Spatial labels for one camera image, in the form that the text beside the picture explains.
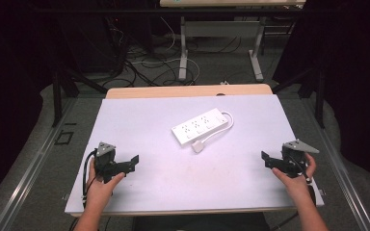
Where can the person's dark clothing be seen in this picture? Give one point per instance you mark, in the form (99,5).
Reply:
(202,223)

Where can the person's right hand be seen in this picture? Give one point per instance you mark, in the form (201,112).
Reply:
(297,187)

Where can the black floor socket frame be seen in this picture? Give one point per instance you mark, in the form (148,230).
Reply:
(64,138)

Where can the aluminium floor rail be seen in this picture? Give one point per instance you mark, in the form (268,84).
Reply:
(29,179)
(343,179)

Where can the dark curtain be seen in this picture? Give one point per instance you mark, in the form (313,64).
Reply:
(356,80)
(9,80)

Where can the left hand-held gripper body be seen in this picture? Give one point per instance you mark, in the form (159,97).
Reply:
(104,160)

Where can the white table mat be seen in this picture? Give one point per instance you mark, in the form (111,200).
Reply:
(179,179)

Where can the person's left hand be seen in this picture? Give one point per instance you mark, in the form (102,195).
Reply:
(99,192)

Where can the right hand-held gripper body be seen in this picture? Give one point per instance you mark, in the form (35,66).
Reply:
(293,160)

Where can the white power plug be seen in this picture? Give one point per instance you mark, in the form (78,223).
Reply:
(198,146)

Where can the white power strip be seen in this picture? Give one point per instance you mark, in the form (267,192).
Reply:
(199,126)

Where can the black horizontal frame bar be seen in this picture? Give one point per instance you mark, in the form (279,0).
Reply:
(141,11)

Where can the wooden table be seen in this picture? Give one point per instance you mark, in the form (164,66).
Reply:
(173,91)

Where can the black metal stand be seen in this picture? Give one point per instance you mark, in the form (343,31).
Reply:
(318,96)
(58,96)

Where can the white-legged desk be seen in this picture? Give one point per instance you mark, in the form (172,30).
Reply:
(221,29)

